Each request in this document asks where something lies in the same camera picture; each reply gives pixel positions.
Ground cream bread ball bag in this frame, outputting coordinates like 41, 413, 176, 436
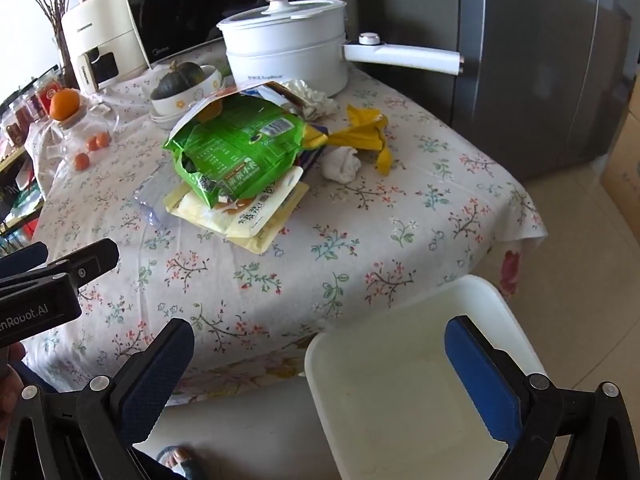
163, 166, 309, 255

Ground green snack bag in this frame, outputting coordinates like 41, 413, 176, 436
164, 93, 328, 207

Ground small white tissue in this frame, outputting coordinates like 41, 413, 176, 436
320, 146, 361, 184

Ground large white tissue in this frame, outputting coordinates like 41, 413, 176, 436
282, 79, 338, 120

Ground banana peel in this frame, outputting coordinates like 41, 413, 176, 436
328, 104, 393, 177

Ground white plastic trash bin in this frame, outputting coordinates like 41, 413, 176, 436
305, 275, 544, 479

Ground person's hand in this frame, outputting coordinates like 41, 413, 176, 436
0, 342, 26, 441

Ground person's foot in sandal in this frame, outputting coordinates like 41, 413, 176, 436
156, 445, 207, 480

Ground clear plastic water bottle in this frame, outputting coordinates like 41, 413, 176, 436
132, 164, 181, 228

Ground small orange kumquat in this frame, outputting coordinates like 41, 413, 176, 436
73, 153, 91, 172
96, 131, 111, 148
86, 136, 100, 152

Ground clear plastic bag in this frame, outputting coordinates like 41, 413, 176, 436
26, 96, 120, 200

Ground large orange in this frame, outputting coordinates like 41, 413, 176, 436
49, 88, 81, 122

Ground stacked white plates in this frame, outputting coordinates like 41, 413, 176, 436
150, 108, 186, 131

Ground floral tablecloth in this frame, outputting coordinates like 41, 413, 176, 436
25, 68, 546, 404

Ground green pumpkin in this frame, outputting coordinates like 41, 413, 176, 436
151, 62, 206, 100

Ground white floral bowl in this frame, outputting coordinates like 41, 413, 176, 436
151, 65, 224, 116

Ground cream air fryer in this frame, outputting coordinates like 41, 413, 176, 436
62, 0, 150, 94

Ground cardboard box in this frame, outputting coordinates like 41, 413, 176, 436
602, 113, 640, 238

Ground dry branches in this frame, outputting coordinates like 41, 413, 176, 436
19, 0, 82, 90

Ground white electric cooking pot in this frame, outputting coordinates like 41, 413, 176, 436
217, 0, 463, 96

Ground grey refrigerator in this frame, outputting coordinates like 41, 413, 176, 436
357, 0, 639, 180

